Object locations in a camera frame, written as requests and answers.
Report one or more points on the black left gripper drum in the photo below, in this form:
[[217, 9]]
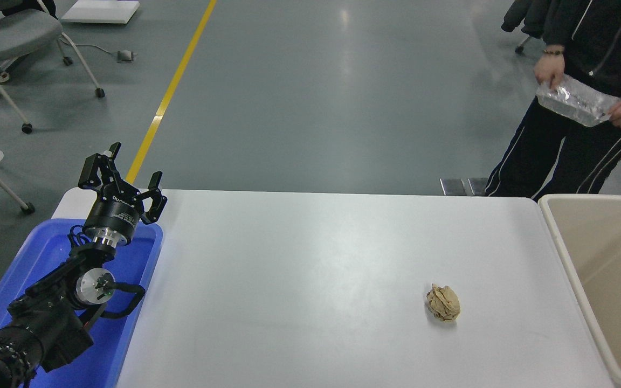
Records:
[[114, 213]]

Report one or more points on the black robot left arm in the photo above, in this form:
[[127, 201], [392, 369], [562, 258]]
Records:
[[46, 323]]

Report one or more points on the person's right hand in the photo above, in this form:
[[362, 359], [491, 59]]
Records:
[[549, 70]]

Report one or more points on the blue plastic tray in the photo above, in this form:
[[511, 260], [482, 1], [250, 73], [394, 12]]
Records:
[[127, 258]]

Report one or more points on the white-legged chair on castors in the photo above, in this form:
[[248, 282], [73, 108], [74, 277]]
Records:
[[28, 207]]

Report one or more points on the flat white board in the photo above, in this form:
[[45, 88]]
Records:
[[100, 11]]

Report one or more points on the grey office chair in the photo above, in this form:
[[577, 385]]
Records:
[[8, 35]]

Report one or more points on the metal floor plate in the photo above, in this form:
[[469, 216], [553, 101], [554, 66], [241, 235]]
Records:
[[477, 186], [452, 187]]

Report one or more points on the crumpled tan paper ball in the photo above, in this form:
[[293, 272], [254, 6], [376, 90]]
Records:
[[443, 302]]

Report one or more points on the person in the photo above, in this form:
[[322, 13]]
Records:
[[558, 151]]

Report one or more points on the chair draped with dark coat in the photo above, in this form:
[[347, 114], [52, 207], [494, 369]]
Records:
[[526, 16]]

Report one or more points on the large pale bin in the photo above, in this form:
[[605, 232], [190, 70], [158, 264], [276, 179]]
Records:
[[612, 280]]

